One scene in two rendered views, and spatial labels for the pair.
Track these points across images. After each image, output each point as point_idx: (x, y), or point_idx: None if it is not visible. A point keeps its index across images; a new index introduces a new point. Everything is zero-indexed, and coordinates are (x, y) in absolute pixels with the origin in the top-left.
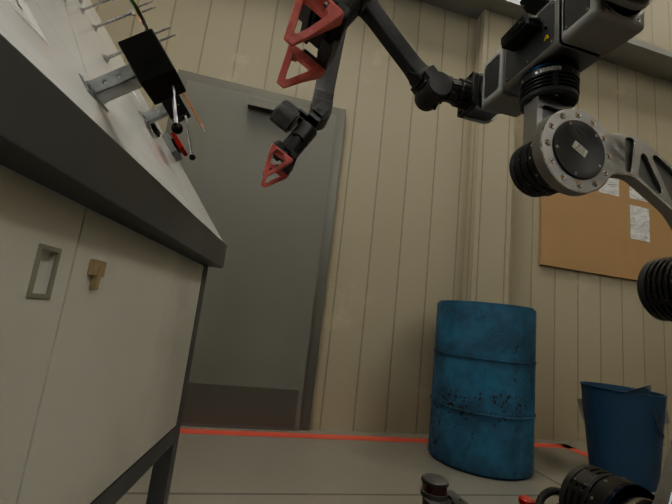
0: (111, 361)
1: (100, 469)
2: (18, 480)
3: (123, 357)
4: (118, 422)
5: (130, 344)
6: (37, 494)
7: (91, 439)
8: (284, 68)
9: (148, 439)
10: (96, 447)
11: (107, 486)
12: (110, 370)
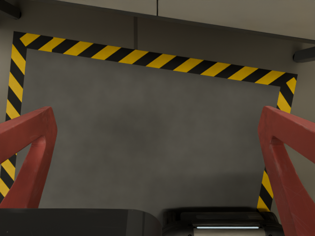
0: (230, 1)
1: (228, 22)
2: (154, 4)
3: (250, 3)
4: (248, 18)
5: (261, 2)
6: (170, 10)
7: (213, 14)
8: (290, 134)
9: (299, 35)
10: (221, 17)
11: (238, 28)
12: (230, 3)
